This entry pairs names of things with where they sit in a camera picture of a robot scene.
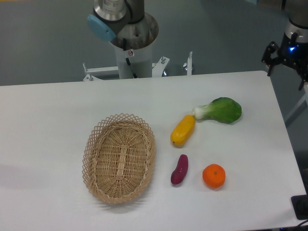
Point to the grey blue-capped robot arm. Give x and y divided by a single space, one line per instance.
132 31

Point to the oval wicker basket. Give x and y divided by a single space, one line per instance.
119 158

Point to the white metal base frame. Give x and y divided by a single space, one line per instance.
158 69

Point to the purple sweet potato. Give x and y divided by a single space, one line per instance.
180 171

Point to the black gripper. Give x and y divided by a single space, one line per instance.
292 53

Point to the white frame leg right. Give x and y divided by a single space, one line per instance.
298 108

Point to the black device at table edge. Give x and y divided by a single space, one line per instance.
300 206

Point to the orange mandarin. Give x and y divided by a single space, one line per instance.
214 176

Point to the yellow mango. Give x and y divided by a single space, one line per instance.
183 130

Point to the green bok choy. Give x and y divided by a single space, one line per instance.
223 110

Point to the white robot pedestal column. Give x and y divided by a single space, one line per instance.
134 63

